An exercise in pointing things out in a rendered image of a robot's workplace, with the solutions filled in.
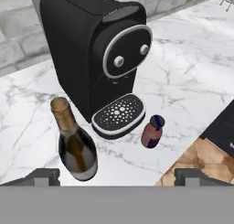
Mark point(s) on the black cabinet front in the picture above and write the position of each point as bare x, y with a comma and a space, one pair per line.
222, 127

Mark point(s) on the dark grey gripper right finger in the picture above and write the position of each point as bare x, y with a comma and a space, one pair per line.
192, 176

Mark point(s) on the black coffee machine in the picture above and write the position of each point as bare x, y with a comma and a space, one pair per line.
97, 57

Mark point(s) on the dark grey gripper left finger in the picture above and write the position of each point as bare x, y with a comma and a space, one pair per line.
45, 176

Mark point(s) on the dark green wine bottle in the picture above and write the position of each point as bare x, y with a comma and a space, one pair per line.
76, 145

